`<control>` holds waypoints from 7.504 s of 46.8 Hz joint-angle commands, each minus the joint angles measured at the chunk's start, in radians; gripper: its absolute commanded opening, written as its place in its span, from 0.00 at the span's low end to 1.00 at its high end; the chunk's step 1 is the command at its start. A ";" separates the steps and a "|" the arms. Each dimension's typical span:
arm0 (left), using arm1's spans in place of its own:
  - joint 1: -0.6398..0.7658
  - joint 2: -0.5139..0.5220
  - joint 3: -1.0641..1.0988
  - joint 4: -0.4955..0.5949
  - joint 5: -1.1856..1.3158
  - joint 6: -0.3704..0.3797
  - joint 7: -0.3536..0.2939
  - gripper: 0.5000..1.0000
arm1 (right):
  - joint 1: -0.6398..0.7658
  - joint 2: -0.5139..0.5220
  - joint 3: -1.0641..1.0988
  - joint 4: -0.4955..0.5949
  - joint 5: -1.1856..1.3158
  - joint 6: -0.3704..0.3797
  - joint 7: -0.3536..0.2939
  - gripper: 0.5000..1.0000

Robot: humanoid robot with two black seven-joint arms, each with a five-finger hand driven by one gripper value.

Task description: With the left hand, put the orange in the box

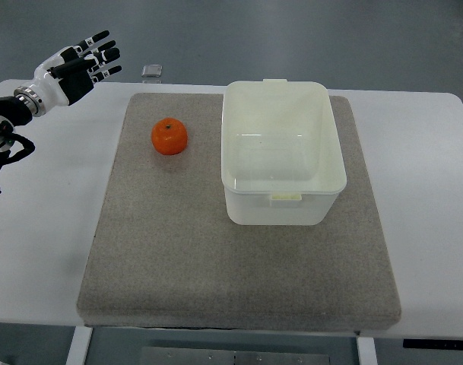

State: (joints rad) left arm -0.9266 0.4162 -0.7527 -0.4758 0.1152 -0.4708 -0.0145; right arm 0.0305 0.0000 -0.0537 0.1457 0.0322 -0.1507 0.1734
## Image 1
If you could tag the white table leg left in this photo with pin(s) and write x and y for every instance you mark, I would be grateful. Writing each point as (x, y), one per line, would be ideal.
(80, 343)

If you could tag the grey felt mat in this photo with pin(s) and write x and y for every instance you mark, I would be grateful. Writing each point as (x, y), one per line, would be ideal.
(165, 253)

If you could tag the orange fruit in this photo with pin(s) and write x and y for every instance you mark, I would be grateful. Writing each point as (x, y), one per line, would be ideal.
(169, 136)

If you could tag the white table leg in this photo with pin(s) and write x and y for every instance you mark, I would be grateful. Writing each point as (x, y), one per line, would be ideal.
(366, 350)
(80, 343)

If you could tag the white plastic box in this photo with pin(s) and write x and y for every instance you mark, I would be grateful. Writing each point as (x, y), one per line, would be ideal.
(281, 158)

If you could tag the black control panel strip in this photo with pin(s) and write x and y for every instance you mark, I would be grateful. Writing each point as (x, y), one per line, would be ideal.
(433, 344)

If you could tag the white table leg right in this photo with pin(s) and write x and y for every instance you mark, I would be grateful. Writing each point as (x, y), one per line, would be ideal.
(366, 350)

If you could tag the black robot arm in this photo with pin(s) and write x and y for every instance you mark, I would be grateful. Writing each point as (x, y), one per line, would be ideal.
(14, 111)

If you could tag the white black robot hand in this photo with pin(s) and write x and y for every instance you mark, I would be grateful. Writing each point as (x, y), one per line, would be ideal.
(70, 74)

